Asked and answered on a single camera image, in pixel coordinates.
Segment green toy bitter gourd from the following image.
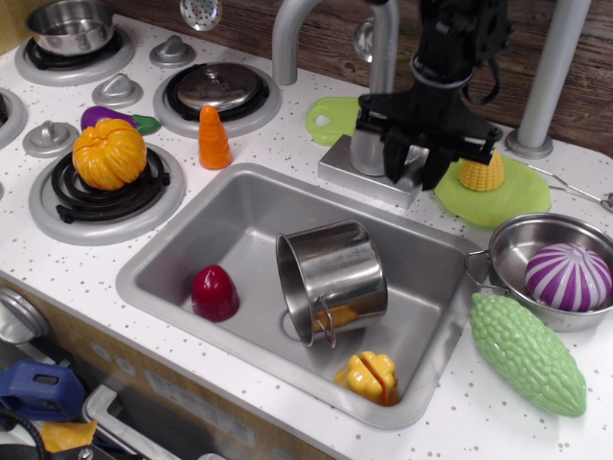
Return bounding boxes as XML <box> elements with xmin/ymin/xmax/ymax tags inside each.
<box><xmin>469</xmin><ymin>293</ymin><xmax>587</xmax><ymax>418</ymax></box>

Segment grey vertical post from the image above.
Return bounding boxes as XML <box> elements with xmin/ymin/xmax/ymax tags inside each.
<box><xmin>505</xmin><ymin>0</ymin><xmax>591</xmax><ymax>160</ymax></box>

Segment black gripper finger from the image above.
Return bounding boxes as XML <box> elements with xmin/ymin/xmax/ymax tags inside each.
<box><xmin>383</xmin><ymin>131</ymin><xmax>415</xmax><ymax>183</ymax></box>
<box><xmin>422</xmin><ymin>146</ymin><xmax>458</xmax><ymax>191</ymax></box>

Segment steel pot lying sideways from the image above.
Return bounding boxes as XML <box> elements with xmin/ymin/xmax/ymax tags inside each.
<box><xmin>275</xmin><ymin>220</ymin><xmax>388</xmax><ymax>349</ymax></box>

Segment yellow toy corn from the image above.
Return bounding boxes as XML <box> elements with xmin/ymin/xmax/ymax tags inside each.
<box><xmin>458</xmin><ymin>149</ymin><xmax>505</xmax><ymax>192</ymax></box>

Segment silver faucet lever handle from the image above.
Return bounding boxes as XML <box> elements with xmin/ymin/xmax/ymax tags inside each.
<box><xmin>404</xmin><ymin>145</ymin><xmax>430</xmax><ymax>173</ymax></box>

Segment green toy cutting board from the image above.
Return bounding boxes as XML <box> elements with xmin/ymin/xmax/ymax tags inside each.
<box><xmin>306</xmin><ymin>97</ymin><xmax>360</xmax><ymax>147</ymax></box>

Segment red toy pepper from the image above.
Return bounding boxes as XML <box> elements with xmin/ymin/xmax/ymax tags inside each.
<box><xmin>191</xmin><ymin>264</ymin><xmax>239</xmax><ymax>322</ymax></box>

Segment silver sink basin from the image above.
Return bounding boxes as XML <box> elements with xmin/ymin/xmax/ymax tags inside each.
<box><xmin>116</xmin><ymin>164</ymin><xmax>475</xmax><ymax>429</ymax></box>

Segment yellow toy flower vegetable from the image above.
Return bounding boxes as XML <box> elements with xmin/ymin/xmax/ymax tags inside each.
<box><xmin>334</xmin><ymin>351</ymin><xmax>399</xmax><ymax>406</ymax></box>

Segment blue clamp tool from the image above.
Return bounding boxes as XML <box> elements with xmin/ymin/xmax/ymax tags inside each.
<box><xmin>1</xmin><ymin>359</ymin><xmax>86</xmax><ymax>422</ymax></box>

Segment orange toy pumpkin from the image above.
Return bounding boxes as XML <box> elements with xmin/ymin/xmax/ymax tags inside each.
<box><xmin>72</xmin><ymin>119</ymin><xmax>148</xmax><ymax>191</ymax></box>

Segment silver oven knob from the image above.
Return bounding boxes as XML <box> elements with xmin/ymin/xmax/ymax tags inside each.
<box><xmin>1</xmin><ymin>287</ymin><xmax>51</xmax><ymax>345</ymax></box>

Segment silver stove knob top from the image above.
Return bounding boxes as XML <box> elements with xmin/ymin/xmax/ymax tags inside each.
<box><xmin>149</xmin><ymin>34</ymin><xmax>196</xmax><ymax>69</ymax></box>

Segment hanging silver strainer spoon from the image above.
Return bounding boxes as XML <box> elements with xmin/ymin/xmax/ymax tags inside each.
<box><xmin>179</xmin><ymin>0</ymin><xmax>223</xmax><ymax>32</ymax></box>

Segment silver stove knob left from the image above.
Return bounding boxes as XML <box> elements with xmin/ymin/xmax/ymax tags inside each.
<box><xmin>22</xmin><ymin>121</ymin><xmax>79</xmax><ymax>158</ymax></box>

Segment back right stove burner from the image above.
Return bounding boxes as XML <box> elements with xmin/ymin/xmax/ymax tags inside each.
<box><xmin>153</xmin><ymin>63</ymin><xmax>282</xmax><ymax>139</ymax></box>

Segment purple striped toy onion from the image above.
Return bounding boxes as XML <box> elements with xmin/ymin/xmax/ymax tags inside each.
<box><xmin>524</xmin><ymin>243</ymin><xmax>612</xmax><ymax>312</ymax></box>

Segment far left stove burner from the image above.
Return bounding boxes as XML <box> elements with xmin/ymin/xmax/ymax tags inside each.
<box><xmin>0</xmin><ymin>88</ymin><xmax>28</xmax><ymax>149</ymax></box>

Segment green round plate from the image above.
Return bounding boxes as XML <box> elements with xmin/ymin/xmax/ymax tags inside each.
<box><xmin>435</xmin><ymin>156</ymin><xmax>552</xmax><ymax>229</ymax></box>

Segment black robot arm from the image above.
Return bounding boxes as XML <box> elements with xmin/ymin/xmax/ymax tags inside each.
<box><xmin>356</xmin><ymin>1</ymin><xmax>513</xmax><ymax>190</ymax></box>

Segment silver stove knob middle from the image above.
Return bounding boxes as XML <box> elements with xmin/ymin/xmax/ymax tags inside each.
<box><xmin>92</xmin><ymin>73</ymin><xmax>144</xmax><ymax>109</ymax></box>

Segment steel pot lid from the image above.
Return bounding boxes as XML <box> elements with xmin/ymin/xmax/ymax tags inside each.
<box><xmin>176</xmin><ymin>62</ymin><xmax>261</xmax><ymax>111</ymax></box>

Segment hanging silver ladle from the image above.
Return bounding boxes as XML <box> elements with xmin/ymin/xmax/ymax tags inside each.
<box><xmin>352</xmin><ymin>17</ymin><xmax>375</xmax><ymax>63</ymax></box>

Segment steel pot on burner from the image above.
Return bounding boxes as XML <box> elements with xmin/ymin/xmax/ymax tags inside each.
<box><xmin>26</xmin><ymin>1</ymin><xmax>115</xmax><ymax>57</ymax></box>

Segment silver stove knob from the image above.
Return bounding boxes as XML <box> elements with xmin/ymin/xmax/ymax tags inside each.
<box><xmin>149</xmin><ymin>34</ymin><xmax>196</xmax><ymax>69</ymax></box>
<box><xmin>22</xmin><ymin>121</ymin><xmax>79</xmax><ymax>158</ymax></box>
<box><xmin>92</xmin><ymin>73</ymin><xmax>144</xmax><ymax>109</ymax></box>

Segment back left stove burner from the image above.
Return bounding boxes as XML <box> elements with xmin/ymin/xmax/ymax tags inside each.
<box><xmin>14</xmin><ymin>28</ymin><xmax>135</xmax><ymax>87</ymax></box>

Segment steel bowl with handles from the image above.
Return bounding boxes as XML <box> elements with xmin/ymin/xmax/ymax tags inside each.
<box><xmin>464</xmin><ymin>213</ymin><xmax>612</xmax><ymax>333</ymax></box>

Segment orange toy carrot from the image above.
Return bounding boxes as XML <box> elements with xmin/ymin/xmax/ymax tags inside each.
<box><xmin>198</xmin><ymin>105</ymin><xmax>233</xmax><ymax>170</ymax></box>

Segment silver toy faucet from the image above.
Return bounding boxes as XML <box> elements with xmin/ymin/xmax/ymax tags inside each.
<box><xmin>272</xmin><ymin>1</ymin><xmax>421</xmax><ymax>209</ymax></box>

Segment yellow cloth piece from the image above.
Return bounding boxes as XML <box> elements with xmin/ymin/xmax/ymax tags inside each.
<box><xmin>40</xmin><ymin>421</ymin><xmax>98</xmax><ymax>453</ymax></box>

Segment purple toy eggplant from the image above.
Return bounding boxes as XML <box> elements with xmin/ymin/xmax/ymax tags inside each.
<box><xmin>80</xmin><ymin>105</ymin><xmax>162</xmax><ymax>135</ymax></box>

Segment black cable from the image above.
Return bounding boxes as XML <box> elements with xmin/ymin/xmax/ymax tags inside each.
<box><xmin>0</xmin><ymin>404</ymin><xmax>51</xmax><ymax>460</ymax></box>

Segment front black stove burner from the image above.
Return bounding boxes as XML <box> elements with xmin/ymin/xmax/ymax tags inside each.
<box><xmin>29</xmin><ymin>145</ymin><xmax>186</xmax><ymax>245</ymax></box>

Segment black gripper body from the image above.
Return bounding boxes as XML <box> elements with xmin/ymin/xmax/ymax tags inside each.
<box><xmin>356</xmin><ymin>75</ymin><xmax>502</xmax><ymax>164</ymax></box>

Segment metal wire utensil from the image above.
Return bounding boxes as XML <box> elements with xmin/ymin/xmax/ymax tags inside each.
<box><xmin>529</xmin><ymin>165</ymin><xmax>612</xmax><ymax>212</ymax></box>

